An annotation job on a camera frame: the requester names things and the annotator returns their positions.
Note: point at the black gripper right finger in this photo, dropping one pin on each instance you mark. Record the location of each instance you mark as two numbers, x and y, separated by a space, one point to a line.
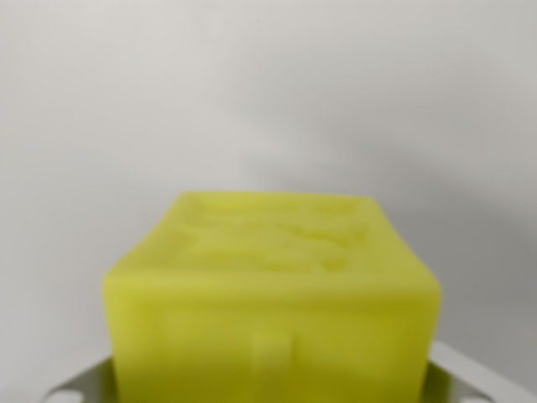
453 378

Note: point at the yellow cube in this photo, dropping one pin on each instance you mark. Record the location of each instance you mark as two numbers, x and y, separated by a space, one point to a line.
272 302

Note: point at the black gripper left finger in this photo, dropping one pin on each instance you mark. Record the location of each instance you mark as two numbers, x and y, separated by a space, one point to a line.
90 382

